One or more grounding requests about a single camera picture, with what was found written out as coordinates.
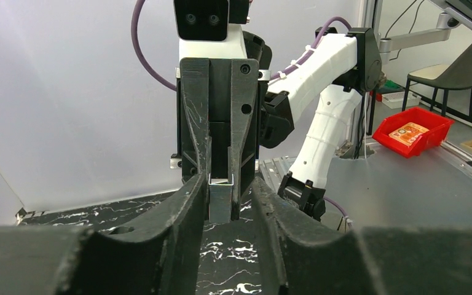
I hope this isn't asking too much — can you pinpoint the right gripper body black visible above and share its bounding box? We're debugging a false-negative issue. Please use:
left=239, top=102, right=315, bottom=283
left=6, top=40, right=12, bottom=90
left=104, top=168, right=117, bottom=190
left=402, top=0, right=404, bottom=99
left=170, top=30, right=296, bottom=184

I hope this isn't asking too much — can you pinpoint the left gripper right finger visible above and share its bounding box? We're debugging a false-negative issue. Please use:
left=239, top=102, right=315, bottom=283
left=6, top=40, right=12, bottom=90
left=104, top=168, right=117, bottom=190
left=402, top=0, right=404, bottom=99
left=251, top=177, right=472, bottom=294

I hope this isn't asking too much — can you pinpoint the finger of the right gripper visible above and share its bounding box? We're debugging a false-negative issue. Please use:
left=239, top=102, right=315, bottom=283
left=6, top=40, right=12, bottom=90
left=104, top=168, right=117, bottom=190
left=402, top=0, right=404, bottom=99
left=229, top=59, right=259, bottom=220
left=179, top=57, right=213, bottom=184

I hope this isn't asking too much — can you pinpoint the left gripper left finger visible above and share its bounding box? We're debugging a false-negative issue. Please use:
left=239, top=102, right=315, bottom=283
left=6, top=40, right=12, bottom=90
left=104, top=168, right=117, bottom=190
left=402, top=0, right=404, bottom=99
left=0, top=175, right=207, bottom=294

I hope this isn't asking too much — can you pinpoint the grey staple strip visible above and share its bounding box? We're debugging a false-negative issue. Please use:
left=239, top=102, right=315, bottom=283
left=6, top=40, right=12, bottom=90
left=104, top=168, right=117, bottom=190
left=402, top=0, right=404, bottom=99
left=208, top=175, right=234, bottom=223

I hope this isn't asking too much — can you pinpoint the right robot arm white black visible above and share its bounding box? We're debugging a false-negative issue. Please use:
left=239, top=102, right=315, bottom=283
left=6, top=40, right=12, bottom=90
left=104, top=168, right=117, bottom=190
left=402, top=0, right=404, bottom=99
left=176, top=25, right=382, bottom=223

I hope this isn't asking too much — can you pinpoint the red plastic bin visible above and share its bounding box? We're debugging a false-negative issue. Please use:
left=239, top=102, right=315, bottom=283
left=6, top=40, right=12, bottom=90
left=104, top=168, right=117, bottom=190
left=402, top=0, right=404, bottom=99
left=372, top=107, right=454, bottom=159

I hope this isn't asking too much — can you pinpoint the grey chair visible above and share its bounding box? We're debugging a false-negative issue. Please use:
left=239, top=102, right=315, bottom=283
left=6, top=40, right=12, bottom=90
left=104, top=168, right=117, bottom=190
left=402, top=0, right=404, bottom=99
left=402, top=44, right=472, bottom=119

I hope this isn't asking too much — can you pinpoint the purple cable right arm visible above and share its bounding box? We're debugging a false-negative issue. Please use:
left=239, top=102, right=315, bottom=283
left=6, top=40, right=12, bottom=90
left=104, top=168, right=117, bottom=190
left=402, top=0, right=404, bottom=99
left=130, top=0, right=353, bottom=229

